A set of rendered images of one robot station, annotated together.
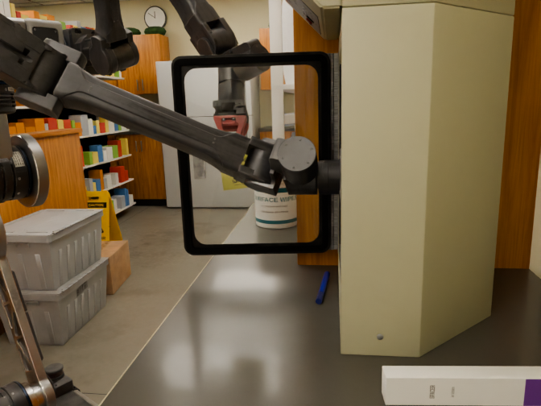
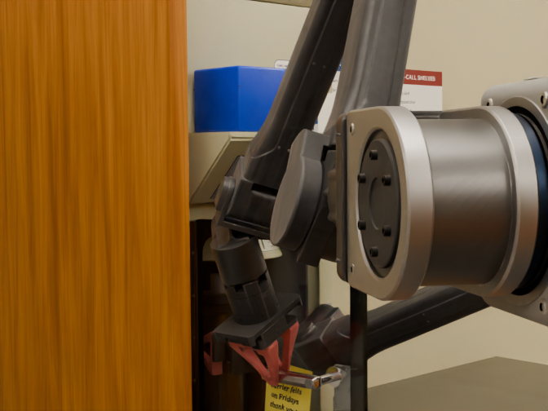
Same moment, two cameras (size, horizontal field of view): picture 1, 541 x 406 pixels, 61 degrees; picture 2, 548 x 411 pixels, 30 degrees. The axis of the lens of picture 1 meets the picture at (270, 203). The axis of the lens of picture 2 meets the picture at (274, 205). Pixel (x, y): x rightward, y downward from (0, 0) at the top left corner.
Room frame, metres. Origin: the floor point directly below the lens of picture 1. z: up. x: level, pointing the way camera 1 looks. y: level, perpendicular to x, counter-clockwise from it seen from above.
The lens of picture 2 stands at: (1.96, 0.88, 1.48)
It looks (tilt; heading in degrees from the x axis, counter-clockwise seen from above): 3 degrees down; 219
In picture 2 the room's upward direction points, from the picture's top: 1 degrees counter-clockwise
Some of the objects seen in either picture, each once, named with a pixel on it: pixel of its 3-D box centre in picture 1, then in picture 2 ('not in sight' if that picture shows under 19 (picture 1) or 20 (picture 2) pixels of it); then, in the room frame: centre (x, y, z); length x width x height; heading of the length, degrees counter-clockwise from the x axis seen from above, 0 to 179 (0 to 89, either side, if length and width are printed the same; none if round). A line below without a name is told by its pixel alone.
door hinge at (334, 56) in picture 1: (334, 156); not in sight; (0.91, -0.13, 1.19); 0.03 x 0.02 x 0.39; 172
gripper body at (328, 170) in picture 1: (340, 176); not in sight; (0.75, -0.12, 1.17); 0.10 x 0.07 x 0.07; 171
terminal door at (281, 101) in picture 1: (253, 158); (271, 372); (0.92, 0.03, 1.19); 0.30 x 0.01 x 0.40; 88
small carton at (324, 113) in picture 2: not in sight; (320, 113); (0.70, -0.05, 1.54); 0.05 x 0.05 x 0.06; 75
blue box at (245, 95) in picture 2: not in sight; (242, 100); (0.85, -0.07, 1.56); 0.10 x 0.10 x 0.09; 82
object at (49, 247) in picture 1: (51, 246); not in sight; (2.63, 1.31, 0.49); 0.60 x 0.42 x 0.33; 172
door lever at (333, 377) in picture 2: not in sight; (300, 376); (0.95, 0.10, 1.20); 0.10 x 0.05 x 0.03; 88
